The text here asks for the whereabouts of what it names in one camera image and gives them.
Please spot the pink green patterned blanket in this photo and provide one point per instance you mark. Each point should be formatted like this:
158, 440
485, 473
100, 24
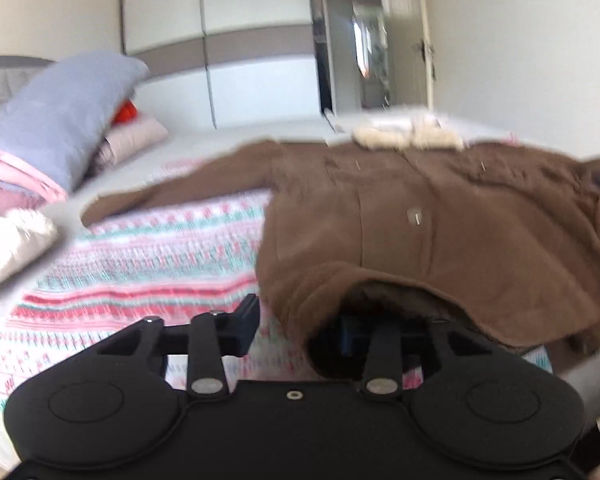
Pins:
173, 263

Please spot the brown coat with fur collar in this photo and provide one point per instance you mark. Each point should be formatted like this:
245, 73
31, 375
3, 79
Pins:
507, 234

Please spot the pink folded blanket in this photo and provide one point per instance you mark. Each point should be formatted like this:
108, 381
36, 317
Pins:
24, 187

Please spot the beige pink folded quilt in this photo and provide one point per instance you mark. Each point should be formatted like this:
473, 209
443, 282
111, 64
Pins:
124, 141

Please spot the grey upholstered headboard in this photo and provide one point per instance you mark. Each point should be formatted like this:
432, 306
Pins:
16, 72

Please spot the blue grey folded blanket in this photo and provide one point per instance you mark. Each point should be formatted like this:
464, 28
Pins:
56, 122

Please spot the cream white puffy jacket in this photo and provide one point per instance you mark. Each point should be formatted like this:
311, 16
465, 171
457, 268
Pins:
25, 235

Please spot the white grey sliding wardrobe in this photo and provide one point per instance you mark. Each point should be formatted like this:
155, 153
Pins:
226, 63

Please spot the grey bed sheet mattress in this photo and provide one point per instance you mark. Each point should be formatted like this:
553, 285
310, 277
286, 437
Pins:
271, 357

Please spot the red orange plush item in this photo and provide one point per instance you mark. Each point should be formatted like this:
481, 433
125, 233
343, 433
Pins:
127, 113

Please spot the cream bedroom door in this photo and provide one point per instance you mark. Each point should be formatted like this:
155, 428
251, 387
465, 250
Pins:
410, 52

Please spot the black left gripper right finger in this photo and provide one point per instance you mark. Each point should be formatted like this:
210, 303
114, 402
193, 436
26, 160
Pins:
395, 356

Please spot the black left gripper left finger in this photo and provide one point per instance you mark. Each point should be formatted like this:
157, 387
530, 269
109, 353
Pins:
205, 340

